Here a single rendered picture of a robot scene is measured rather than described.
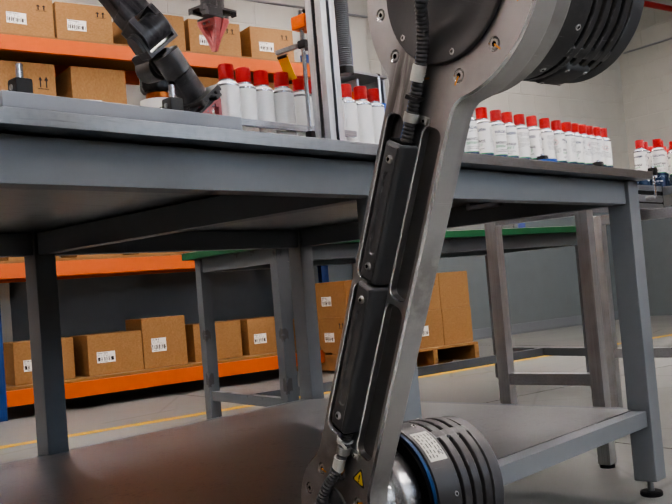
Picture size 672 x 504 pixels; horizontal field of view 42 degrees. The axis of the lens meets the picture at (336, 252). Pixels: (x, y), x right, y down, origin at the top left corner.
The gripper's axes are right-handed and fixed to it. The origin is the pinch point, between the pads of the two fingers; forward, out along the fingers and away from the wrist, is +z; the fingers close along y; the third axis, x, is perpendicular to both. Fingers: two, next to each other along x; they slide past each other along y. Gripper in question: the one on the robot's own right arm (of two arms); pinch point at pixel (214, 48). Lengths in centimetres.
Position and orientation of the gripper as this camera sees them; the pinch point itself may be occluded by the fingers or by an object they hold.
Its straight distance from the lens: 217.4
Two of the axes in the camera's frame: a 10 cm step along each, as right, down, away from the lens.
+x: 7.4, -0.7, -6.7
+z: 0.6, 10.0, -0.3
